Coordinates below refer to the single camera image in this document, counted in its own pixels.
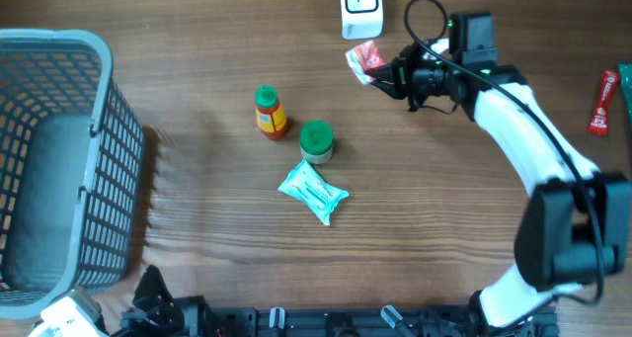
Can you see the red stick sachet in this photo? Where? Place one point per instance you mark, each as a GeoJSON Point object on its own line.
{"type": "Point", "coordinates": [599, 121]}

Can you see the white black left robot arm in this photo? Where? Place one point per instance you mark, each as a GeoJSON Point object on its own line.
{"type": "Point", "coordinates": [198, 318]}

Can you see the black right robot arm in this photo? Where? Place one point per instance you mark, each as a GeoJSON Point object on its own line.
{"type": "Point", "coordinates": [574, 230]}

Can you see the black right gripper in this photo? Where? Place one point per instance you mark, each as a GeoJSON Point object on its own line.
{"type": "Point", "coordinates": [401, 72]}

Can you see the small red packet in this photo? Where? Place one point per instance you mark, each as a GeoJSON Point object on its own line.
{"type": "Point", "coordinates": [363, 57]}

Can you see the teal white sachet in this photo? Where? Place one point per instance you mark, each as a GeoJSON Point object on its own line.
{"type": "Point", "coordinates": [305, 185]}

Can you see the white barcode scanner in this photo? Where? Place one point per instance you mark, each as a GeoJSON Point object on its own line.
{"type": "Point", "coordinates": [361, 19]}

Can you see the grey plastic mesh basket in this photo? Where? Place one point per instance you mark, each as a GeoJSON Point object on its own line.
{"type": "Point", "coordinates": [71, 156]}

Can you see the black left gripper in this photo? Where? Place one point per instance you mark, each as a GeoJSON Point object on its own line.
{"type": "Point", "coordinates": [162, 308]}

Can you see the green lid white jar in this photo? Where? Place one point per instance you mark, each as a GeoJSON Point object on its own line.
{"type": "Point", "coordinates": [316, 140]}

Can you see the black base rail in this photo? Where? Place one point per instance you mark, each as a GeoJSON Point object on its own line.
{"type": "Point", "coordinates": [340, 322]}

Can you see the red sauce bottle green cap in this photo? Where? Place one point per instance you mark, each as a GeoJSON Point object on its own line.
{"type": "Point", "coordinates": [270, 116]}

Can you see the green glove package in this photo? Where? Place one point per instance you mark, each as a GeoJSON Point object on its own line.
{"type": "Point", "coordinates": [625, 72]}

